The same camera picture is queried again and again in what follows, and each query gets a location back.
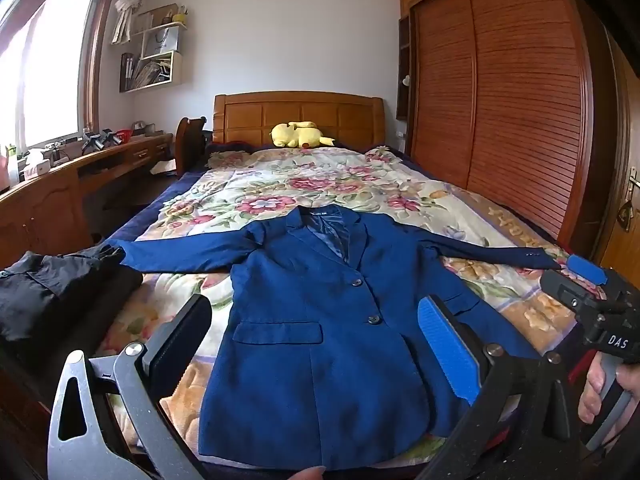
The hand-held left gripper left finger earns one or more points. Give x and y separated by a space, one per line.
180 345

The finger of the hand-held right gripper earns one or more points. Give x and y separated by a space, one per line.
562 287
587 269

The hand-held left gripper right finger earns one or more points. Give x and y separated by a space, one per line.
447 350

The blue suit jacket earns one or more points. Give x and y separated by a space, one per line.
310 360

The black folded clothes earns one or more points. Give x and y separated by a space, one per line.
45 290

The person's right hand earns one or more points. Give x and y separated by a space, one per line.
592 392

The person's left hand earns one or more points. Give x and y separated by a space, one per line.
310 474

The navy bed sheet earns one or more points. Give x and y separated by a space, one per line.
150 205

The wooden door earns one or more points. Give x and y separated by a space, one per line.
625 130

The wooden slatted wardrobe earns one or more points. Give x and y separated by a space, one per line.
525 110

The wooden desk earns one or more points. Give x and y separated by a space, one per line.
45 205

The wooden chair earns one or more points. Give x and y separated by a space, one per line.
187 145

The floral blanket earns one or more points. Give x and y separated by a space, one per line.
310 180

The white tissue box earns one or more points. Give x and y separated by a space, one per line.
36 166

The yellow plush toy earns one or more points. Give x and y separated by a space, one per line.
295 135

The wooden bed headboard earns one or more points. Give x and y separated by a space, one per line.
300 115

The white paper bag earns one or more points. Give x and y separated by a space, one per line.
162 41

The window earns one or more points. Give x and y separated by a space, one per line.
45 60

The tied cream curtain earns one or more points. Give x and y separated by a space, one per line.
130 5

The white wall shelf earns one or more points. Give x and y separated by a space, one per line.
175 67

